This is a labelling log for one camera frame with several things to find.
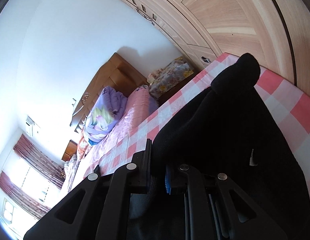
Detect dark navy pants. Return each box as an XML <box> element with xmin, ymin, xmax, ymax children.
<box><xmin>127</xmin><ymin>53</ymin><xmax>310</xmax><ymax>239</ymax></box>

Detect brown far nightstand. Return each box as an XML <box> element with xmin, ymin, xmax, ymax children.
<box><xmin>62</xmin><ymin>140</ymin><xmax>77</xmax><ymax>161</ymax></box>

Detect dark red left curtain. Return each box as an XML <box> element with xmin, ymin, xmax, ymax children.
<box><xmin>0</xmin><ymin>171</ymin><xmax>51</xmax><ymax>219</ymax></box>

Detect dark red curtain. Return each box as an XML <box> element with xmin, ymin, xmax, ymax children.
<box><xmin>13</xmin><ymin>134</ymin><xmax>64</xmax><ymax>189</ymax></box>
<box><xmin>0</xmin><ymin>171</ymin><xmax>51</xmax><ymax>219</ymax></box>

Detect dark red right curtain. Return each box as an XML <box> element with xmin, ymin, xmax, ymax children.
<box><xmin>13</xmin><ymin>134</ymin><xmax>64</xmax><ymax>189</ymax></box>

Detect purple floral folded quilt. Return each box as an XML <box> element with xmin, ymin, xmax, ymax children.
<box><xmin>83</xmin><ymin>86</ymin><xmax>127</xmax><ymax>146</ymax></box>

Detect pink bed sheet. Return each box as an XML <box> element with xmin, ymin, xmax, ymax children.
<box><xmin>63</xmin><ymin>85</ymin><xmax>158</xmax><ymax>189</ymax></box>

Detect pink white checkered sheet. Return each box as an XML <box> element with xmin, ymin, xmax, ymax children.
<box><xmin>62</xmin><ymin>53</ymin><xmax>310</xmax><ymax>195</ymax></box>

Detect floral covered nightstand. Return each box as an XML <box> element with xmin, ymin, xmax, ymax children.
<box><xmin>147</xmin><ymin>56</ymin><xmax>194</xmax><ymax>99</ymax></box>

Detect brown wooden headboard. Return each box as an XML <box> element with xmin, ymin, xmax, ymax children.
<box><xmin>70</xmin><ymin>53</ymin><xmax>147</xmax><ymax>133</ymax></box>

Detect light wood wardrobe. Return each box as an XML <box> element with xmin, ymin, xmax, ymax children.
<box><xmin>122</xmin><ymin>0</ymin><xmax>310</xmax><ymax>96</ymax></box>

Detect white wall air conditioner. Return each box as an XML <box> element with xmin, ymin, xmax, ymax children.
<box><xmin>25</xmin><ymin>116</ymin><xmax>40</xmax><ymax>137</ymax></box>

